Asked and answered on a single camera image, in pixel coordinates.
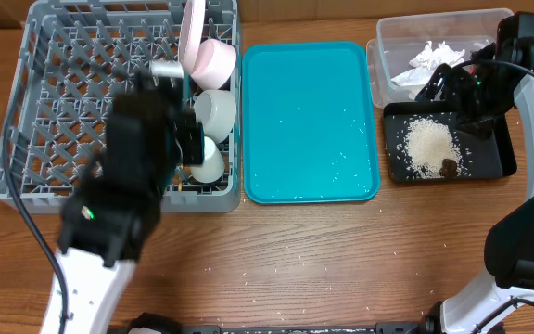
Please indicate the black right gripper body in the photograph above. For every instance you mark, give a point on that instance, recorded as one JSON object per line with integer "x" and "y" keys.
{"x": 455, "y": 88}

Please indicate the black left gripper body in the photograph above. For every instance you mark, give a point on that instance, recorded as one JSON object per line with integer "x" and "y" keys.
{"x": 163, "y": 168}

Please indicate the white napkin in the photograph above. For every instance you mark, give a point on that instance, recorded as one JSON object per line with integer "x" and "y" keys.
{"x": 424, "y": 64}

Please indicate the white green bowl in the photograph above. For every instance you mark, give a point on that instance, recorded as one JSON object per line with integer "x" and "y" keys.
{"x": 216, "y": 110}

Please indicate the cream paper cup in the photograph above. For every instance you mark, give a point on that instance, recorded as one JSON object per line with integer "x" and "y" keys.
{"x": 212, "y": 167}

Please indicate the pile of white rice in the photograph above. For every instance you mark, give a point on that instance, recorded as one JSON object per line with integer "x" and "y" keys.
{"x": 424, "y": 144}

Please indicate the small pink bowl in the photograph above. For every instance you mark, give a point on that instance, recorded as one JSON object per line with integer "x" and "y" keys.
{"x": 214, "y": 65}

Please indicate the brown food scrap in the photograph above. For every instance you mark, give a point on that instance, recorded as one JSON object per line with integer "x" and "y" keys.
{"x": 449, "y": 169}

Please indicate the large pink plate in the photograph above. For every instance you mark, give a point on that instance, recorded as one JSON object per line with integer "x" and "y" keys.
{"x": 191, "y": 33}

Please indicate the wooden chopstick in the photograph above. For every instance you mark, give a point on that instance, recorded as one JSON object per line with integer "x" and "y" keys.
{"x": 181, "y": 177}

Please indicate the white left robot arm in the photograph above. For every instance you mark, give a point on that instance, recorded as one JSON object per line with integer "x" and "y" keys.
{"x": 117, "y": 205}

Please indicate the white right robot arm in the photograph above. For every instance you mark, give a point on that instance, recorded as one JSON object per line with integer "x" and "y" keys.
{"x": 507, "y": 281}

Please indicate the clear plastic waste bin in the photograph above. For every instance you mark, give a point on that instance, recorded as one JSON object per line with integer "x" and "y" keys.
{"x": 407, "y": 49}

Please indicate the black food waste tray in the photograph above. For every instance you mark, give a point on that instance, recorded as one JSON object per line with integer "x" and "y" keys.
{"x": 484, "y": 157}

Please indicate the grey dishwasher rack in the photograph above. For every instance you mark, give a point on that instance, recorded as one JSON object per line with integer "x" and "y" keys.
{"x": 74, "y": 57}

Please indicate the teal serving tray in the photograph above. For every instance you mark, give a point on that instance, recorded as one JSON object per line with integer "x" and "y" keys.
{"x": 308, "y": 124}

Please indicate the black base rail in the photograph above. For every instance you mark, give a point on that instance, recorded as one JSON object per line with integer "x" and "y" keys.
{"x": 149, "y": 323}

